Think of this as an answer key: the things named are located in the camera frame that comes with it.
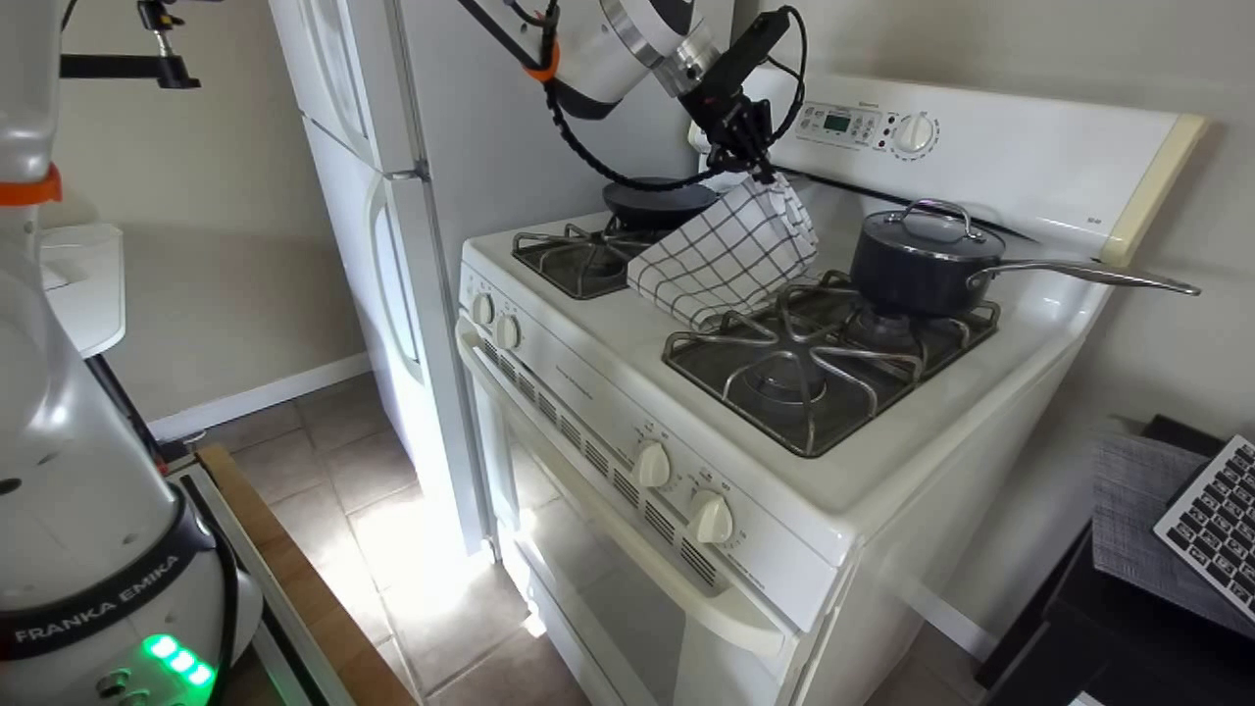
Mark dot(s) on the white oven timer dial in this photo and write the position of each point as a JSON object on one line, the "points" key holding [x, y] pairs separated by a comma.
{"points": [[918, 134]]}

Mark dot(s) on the white refrigerator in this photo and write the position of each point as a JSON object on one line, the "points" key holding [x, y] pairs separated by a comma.
{"points": [[394, 259]]}

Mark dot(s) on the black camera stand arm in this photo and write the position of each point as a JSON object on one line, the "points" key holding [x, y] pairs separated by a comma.
{"points": [[132, 65]]}

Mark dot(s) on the black desk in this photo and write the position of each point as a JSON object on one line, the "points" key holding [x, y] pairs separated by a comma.
{"points": [[1111, 653]]}

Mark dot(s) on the dark frying pan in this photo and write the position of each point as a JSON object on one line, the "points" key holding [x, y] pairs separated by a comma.
{"points": [[650, 202]]}

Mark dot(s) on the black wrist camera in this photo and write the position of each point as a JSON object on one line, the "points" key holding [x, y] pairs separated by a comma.
{"points": [[737, 59]]}

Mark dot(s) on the white keyboard with dark keys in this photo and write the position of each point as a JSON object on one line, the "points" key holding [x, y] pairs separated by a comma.
{"points": [[1218, 523]]}

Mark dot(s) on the grey desk mat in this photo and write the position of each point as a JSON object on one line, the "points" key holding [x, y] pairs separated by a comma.
{"points": [[1139, 523]]}

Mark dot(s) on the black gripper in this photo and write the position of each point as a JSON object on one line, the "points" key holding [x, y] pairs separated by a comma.
{"points": [[736, 123]]}

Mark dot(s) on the white gas stove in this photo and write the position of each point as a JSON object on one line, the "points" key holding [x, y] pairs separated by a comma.
{"points": [[1004, 378]]}

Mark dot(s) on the wooden board edge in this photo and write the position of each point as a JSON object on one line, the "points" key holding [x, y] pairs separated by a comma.
{"points": [[298, 589]]}

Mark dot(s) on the black burner grate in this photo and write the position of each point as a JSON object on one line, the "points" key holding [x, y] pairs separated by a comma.
{"points": [[574, 259], [787, 378]]}

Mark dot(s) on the white checked tea towel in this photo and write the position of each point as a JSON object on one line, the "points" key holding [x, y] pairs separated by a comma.
{"points": [[726, 257]]}

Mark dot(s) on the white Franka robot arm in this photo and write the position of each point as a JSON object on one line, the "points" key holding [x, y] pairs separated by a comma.
{"points": [[81, 523]]}

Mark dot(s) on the white stove knob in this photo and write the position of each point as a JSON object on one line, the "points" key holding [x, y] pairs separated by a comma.
{"points": [[651, 469], [716, 520], [512, 330], [485, 310]]}

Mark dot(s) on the black saucepan with lid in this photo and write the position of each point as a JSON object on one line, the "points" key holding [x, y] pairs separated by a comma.
{"points": [[914, 269]]}

